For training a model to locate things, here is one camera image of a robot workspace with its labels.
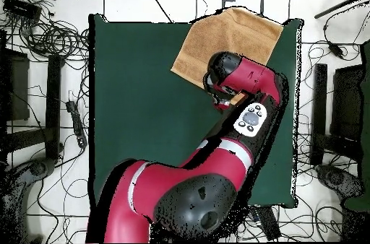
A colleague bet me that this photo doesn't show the orange terry towel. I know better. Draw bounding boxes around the orange terry towel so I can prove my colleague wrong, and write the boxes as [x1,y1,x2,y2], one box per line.
[170,6,285,106]

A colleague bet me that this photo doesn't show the black flat bar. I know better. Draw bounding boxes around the black flat bar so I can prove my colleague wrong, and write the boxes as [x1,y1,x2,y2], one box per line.
[310,63,328,165]
[45,54,62,160]

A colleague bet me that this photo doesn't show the dark green table cloth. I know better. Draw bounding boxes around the dark green table cloth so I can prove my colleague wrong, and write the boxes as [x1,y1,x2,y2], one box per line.
[87,13,304,212]

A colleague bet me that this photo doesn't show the black panel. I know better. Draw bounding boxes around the black panel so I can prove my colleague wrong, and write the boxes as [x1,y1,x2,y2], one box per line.
[330,64,365,141]
[0,48,30,122]

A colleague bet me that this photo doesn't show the black power adapter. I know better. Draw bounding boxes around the black power adapter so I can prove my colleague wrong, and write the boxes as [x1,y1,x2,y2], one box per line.
[327,42,345,59]

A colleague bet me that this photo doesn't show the black power strip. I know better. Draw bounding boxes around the black power strip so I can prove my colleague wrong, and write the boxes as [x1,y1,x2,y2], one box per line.
[255,205,282,241]
[65,99,88,149]

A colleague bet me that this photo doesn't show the grey chair base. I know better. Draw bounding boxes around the grey chair base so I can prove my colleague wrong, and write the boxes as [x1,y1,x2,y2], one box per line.
[0,157,56,242]
[314,164,365,199]

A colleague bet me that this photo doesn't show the black rod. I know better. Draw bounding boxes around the black rod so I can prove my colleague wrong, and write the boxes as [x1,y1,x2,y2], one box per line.
[314,0,370,19]

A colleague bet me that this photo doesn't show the black rectangular box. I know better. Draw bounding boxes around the black rectangular box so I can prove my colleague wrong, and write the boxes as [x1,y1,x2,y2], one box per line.
[2,0,43,21]

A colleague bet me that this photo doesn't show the long black cable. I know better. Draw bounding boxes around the long black cable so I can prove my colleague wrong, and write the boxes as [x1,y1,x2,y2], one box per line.
[141,0,174,23]

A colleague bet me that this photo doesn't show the tangle of black cables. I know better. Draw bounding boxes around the tangle of black cables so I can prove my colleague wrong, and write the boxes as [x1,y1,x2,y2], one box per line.
[0,0,90,63]

